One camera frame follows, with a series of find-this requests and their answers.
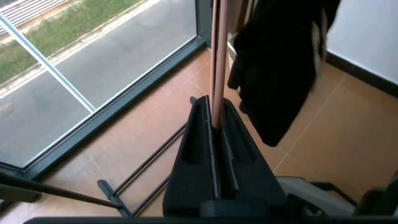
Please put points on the beige curtain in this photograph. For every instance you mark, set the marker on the beige curtain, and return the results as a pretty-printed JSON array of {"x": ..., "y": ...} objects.
[{"x": 245, "y": 15}]

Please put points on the pink clothes hanger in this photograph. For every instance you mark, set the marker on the pink clothes hanger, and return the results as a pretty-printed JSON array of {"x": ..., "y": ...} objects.
[{"x": 220, "y": 62}]

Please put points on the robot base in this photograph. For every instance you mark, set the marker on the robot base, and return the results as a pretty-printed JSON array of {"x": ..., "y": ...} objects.
[{"x": 311, "y": 196}]

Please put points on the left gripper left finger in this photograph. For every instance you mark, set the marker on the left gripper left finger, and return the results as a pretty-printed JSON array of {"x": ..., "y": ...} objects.
[{"x": 192, "y": 186}]

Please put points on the black clothes rack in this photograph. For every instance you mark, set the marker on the black clothes rack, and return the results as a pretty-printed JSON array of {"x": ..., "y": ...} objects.
[{"x": 62, "y": 191}]

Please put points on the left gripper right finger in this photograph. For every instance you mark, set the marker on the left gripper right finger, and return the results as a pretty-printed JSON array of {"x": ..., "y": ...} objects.
[{"x": 255, "y": 183}]

